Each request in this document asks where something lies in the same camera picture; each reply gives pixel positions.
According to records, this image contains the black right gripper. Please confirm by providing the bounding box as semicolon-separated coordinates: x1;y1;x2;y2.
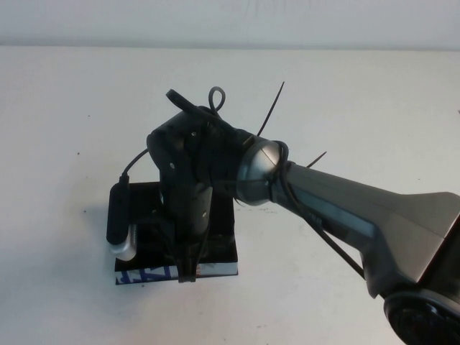
161;179;216;285

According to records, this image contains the black glasses case printed side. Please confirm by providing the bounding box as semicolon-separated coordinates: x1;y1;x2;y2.
114;181;239;285

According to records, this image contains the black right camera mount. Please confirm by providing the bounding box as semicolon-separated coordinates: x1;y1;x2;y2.
132;213;175;252

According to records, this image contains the right wrist camera black silver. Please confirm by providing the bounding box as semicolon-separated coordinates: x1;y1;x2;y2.
105;182;139;261

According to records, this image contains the black cable tie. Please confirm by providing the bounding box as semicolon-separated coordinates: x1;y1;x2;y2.
257;81;287;137
305;150;328;168

